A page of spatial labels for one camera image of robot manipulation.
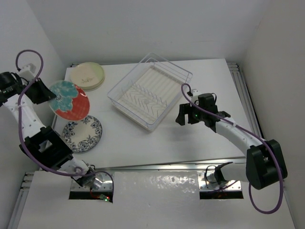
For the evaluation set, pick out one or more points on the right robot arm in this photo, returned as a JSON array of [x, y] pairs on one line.
[[235, 134]]

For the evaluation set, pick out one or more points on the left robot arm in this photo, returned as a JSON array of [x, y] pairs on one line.
[[40, 143]]

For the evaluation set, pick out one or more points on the white wire dish rack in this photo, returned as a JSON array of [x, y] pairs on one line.
[[148, 92]]

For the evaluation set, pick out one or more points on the small circuit board with LEDs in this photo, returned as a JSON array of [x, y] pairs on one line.
[[99, 196]]

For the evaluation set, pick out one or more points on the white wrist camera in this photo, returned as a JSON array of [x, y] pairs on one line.
[[193, 94], [27, 72]]

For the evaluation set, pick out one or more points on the cream and green plate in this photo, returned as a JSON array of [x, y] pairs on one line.
[[83, 69]]

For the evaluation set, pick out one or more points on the cream and pink plate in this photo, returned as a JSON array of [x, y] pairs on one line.
[[91, 81]]

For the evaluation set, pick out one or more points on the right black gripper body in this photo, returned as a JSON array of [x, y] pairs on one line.
[[197, 115]]

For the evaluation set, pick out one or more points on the blue floral rimmed plate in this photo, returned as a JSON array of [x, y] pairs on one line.
[[82, 135]]

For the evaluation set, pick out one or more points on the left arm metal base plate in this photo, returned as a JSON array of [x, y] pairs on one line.
[[102, 183]]

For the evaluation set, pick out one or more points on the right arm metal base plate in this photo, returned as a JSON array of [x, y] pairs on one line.
[[207, 182]]

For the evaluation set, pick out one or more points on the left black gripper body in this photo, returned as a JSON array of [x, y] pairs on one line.
[[24, 86]]

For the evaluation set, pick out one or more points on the aluminium frame rail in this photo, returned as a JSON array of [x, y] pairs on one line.
[[250, 105]]

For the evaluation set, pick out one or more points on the red and blue plate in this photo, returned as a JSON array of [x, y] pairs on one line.
[[71, 102]]

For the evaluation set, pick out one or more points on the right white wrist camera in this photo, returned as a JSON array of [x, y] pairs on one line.
[[193, 94]]

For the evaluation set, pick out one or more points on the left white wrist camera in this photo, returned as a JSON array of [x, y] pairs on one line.
[[27, 72]]

